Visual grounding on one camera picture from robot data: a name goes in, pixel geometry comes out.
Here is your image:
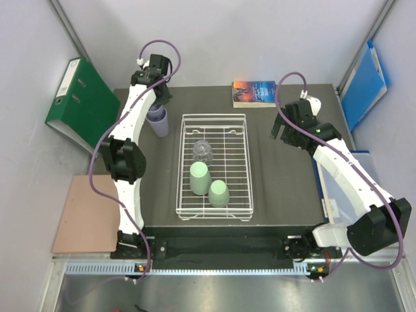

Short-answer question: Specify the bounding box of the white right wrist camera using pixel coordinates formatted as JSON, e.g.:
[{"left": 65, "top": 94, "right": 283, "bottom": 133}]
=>
[{"left": 300, "top": 90, "right": 322, "bottom": 116}]

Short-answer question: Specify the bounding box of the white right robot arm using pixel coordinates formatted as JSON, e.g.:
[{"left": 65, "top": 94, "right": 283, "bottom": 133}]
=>
[{"left": 270, "top": 99, "right": 411, "bottom": 257}]

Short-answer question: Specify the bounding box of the short purple cup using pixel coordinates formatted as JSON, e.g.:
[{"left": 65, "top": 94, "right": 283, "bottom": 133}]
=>
[{"left": 146, "top": 105, "right": 164, "bottom": 122}]

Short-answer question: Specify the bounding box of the blue folder on wall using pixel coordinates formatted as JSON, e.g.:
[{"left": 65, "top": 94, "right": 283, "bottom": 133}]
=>
[{"left": 341, "top": 40, "right": 390, "bottom": 131}]

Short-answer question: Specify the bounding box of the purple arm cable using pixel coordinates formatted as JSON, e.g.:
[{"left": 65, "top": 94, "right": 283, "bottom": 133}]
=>
[
  {"left": 274, "top": 71, "right": 406, "bottom": 270},
  {"left": 88, "top": 39, "right": 181, "bottom": 280}
]

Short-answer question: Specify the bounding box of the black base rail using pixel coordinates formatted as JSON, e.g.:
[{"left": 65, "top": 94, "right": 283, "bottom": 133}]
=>
[{"left": 110, "top": 224, "right": 332, "bottom": 261}]

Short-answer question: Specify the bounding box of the white wire dish rack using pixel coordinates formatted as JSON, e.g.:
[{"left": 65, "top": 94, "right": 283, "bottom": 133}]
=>
[{"left": 175, "top": 114, "right": 254, "bottom": 221}]

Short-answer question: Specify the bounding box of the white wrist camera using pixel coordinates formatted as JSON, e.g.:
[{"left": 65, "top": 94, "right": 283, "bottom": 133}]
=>
[
  {"left": 300, "top": 90, "right": 322, "bottom": 116},
  {"left": 136, "top": 54, "right": 172, "bottom": 76}
]

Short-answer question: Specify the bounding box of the grey cable duct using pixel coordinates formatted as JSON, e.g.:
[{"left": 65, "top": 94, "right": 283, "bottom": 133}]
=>
[{"left": 65, "top": 262, "right": 326, "bottom": 276}]

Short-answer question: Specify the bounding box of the tall purple cup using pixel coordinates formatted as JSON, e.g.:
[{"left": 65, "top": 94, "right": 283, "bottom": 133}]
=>
[{"left": 146, "top": 109, "right": 169, "bottom": 138}]

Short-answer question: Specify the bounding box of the clear glass cup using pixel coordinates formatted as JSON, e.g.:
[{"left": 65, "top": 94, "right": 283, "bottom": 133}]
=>
[{"left": 192, "top": 140, "right": 213, "bottom": 166}]

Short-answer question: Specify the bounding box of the tall green cup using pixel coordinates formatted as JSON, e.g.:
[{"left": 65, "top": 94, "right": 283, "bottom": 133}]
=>
[{"left": 190, "top": 161, "right": 212, "bottom": 196}]

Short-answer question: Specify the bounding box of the brown cardboard sheet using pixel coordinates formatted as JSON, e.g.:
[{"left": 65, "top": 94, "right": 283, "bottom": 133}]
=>
[{"left": 51, "top": 175, "right": 120, "bottom": 254}]

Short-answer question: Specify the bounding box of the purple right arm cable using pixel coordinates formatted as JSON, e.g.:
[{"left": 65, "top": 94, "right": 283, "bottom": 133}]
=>
[{"left": 274, "top": 71, "right": 406, "bottom": 270}]

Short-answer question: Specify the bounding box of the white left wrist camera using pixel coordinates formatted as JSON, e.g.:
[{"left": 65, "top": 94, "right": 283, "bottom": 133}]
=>
[{"left": 136, "top": 54, "right": 172, "bottom": 76}]

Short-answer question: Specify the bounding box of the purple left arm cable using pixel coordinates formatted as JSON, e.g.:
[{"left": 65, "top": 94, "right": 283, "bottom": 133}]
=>
[{"left": 88, "top": 39, "right": 181, "bottom": 280}]

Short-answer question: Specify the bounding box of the paperback book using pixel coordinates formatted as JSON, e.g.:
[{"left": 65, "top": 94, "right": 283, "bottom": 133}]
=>
[{"left": 231, "top": 81, "right": 276, "bottom": 108}]

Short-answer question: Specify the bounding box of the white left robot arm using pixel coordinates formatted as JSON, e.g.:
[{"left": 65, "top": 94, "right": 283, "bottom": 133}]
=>
[{"left": 98, "top": 66, "right": 171, "bottom": 258}]

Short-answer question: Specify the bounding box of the green ring binder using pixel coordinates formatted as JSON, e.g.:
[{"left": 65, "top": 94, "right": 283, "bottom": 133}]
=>
[{"left": 45, "top": 57, "right": 120, "bottom": 153}]

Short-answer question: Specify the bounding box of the short green cup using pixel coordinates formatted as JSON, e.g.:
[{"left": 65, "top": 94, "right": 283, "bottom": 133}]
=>
[{"left": 209, "top": 180, "right": 230, "bottom": 208}]

